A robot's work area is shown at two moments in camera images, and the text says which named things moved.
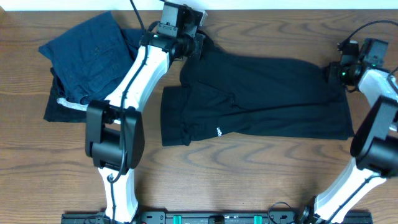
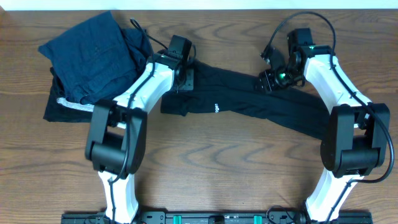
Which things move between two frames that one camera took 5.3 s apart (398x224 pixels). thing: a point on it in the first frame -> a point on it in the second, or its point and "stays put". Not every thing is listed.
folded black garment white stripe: (60, 108) stays put
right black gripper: (333, 72) -> (264, 81)
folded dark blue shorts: (90, 56) stays put
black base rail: (235, 218) stays put
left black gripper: (199, 43) -> (188, 80)
